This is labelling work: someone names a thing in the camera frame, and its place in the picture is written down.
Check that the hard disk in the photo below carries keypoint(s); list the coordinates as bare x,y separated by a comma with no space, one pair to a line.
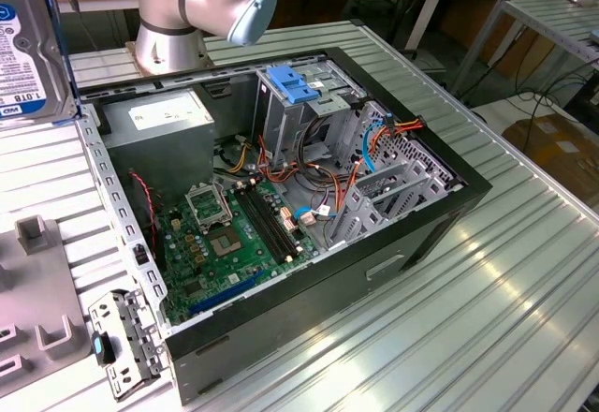
23,47

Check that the grey metal disk bay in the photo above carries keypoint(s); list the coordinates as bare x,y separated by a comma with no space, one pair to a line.
362,203

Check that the black RAM slot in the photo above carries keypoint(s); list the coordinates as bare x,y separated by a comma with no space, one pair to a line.
261,225
275,225
268,225
282,225

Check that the grey optical drive cage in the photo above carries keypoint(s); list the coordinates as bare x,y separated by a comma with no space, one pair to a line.
281,126

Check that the CPU socket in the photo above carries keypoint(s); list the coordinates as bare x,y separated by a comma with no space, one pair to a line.
225,242

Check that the green motherboard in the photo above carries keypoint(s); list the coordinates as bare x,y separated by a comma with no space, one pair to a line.
243,269

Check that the blue plastic drive latch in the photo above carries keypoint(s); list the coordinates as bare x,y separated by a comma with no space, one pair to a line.
290,86

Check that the black open PC case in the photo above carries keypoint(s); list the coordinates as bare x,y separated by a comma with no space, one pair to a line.
304,318

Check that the blue expansion slot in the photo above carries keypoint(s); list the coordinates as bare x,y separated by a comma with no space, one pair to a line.
224,295

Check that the grey power supply unit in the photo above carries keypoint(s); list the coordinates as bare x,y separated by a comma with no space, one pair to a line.
159,154

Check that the black latch with blue tab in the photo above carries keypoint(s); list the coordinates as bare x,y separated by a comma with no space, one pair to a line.
99,347

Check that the large brown cardboard box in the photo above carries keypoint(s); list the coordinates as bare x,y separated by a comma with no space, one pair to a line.
557,150

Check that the grey parts rack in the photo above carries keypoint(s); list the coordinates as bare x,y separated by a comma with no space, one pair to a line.
42,285

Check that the metal slat side table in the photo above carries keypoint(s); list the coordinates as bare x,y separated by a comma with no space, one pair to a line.
538,14

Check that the grey metal rear bracket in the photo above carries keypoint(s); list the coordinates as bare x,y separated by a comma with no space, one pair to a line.
126,332

